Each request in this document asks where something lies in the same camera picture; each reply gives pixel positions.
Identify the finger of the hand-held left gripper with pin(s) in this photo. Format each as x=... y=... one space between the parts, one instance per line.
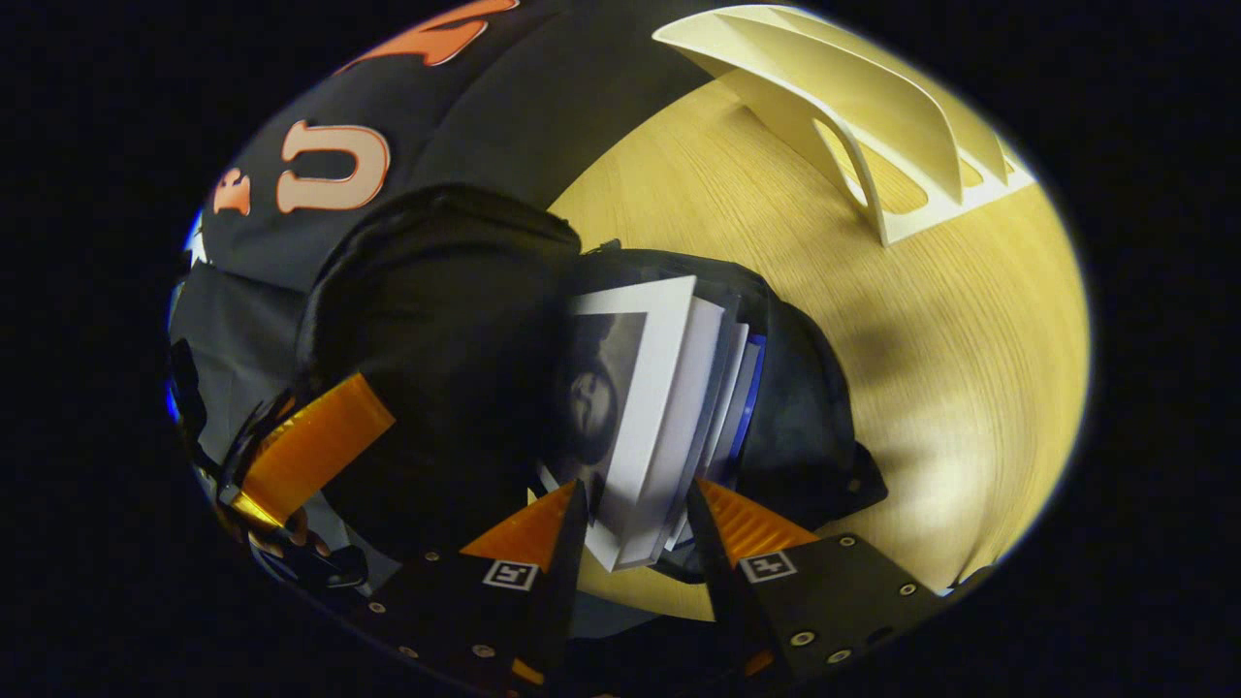
x=310 y=446

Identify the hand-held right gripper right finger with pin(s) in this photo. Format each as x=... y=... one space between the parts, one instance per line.
x=713 y=553

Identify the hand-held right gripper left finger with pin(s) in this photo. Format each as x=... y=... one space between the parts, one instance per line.
x=572 y=562

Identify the blue cover book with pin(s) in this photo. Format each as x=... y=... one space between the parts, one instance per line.
x=737 y=388

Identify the grey portrait cover book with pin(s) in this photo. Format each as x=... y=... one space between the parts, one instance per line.
x=659 y=388

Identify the black schoolbag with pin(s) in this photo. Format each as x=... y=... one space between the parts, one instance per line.
x=446 y=320

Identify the white bookshelf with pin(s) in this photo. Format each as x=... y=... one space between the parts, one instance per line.
x=873 y=107

